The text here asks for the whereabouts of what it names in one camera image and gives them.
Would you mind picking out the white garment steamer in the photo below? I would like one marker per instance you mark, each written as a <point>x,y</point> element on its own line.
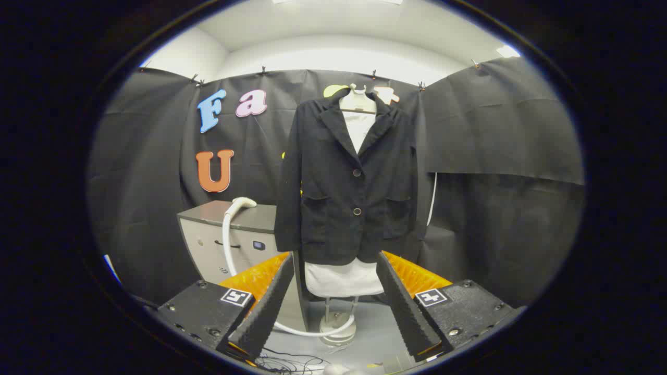
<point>226,234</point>

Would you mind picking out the grey cabinet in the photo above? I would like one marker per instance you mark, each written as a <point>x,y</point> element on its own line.
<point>208,250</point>

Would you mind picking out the ceiling light panel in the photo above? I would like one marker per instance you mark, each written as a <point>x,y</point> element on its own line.
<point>508,51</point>

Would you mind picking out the black button jacket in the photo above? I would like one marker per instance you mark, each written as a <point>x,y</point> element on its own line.
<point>333,208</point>

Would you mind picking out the black backdrop cloth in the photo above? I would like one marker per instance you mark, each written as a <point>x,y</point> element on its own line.
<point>495,208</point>

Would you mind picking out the mannequin stand base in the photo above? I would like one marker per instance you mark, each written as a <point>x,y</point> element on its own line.
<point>337,328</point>

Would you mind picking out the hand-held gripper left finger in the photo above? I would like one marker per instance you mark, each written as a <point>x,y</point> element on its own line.
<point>263,312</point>

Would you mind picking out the white mannequin torso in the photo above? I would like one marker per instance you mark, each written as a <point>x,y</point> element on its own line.
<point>344,281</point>

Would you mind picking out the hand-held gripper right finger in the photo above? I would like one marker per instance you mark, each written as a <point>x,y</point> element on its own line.
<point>404,307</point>

